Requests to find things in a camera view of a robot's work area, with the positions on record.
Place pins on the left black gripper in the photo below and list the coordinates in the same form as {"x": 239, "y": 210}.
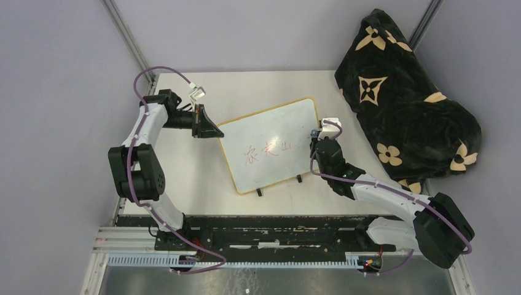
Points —
{"x": 202, "y": 126}

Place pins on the yellow framed whiteboard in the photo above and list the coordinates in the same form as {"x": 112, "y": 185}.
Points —
{"x": 269, "y": 146}

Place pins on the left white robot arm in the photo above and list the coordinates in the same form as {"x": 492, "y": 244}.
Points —
{"x": 137, "y": 173}

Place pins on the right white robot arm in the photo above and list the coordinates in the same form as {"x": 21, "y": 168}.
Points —
{"x": 432, "y": 225}

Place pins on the black floral blanket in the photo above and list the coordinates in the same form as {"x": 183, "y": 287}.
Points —
{"x": 416, "y": 132}

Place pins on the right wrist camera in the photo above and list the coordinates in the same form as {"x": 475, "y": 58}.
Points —
{"x": 330, "y": 127}

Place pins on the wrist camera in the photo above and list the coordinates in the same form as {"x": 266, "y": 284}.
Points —
{"x": 196, "y": 94}
{"x": 330, "y": 127}

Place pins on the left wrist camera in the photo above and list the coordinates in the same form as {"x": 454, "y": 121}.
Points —
{"x": 196, "y": 94}

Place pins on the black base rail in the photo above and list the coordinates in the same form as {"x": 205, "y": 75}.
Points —
{"x": 272, "y": 238}

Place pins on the aluminium frame rails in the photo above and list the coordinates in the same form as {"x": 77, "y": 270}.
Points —
{"x": 124, "y": 261}

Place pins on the left aluminium corner post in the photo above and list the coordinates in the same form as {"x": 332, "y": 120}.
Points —
{"x": 125, "y": 33}

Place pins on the aluminium corner post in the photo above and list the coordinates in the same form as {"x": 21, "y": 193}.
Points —
{"x": 125, "y": 33}
{"x": 426, "y": 19}

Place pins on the right aluminium corner post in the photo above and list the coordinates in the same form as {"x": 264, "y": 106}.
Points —
{"x": 426, "y": 19}

